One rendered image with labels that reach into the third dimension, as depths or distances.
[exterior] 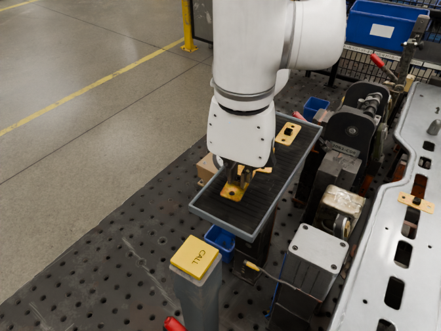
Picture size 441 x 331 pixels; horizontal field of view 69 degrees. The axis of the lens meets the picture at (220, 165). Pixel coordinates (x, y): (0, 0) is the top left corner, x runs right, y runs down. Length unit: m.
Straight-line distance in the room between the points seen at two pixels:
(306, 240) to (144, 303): 0.56
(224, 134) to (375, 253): 0.48
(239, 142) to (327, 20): 0.20
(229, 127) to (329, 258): 0.32
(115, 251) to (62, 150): 1.71
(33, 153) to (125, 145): 0.69
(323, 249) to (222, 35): 0.43
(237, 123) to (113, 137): 2.31
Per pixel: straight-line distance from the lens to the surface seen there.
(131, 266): 1.11
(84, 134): 2.85
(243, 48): 0.39
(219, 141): 0.50
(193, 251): 0.56
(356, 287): 0.76
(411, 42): 1.23
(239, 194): 0.56
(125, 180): 2.34
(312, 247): 0.65
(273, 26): 0.39
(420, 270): 0.84
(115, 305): 1.06
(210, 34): 3.71
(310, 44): 0.39
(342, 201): 0.78
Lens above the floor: 1.64
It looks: 44 degrees down
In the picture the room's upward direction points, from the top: straight up
